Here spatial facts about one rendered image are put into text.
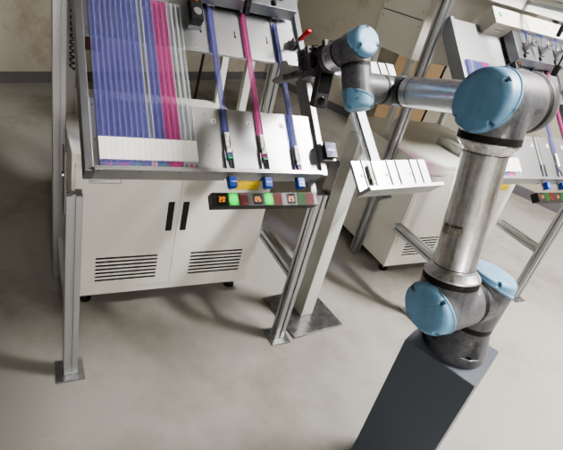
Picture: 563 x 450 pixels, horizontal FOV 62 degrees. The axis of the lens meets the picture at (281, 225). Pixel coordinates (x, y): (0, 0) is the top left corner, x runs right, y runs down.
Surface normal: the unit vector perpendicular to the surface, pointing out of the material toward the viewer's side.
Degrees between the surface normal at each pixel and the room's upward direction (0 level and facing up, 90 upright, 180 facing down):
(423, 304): 98
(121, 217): 90
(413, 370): 90
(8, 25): 90
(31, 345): 0
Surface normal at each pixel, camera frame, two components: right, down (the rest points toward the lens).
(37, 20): 0.73, 0.47
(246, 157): 0.46, -0.25
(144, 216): 0.42, 0.53
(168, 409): 0.23, -0.84
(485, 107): -0.80, -0.04
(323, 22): -0.65, 0.24
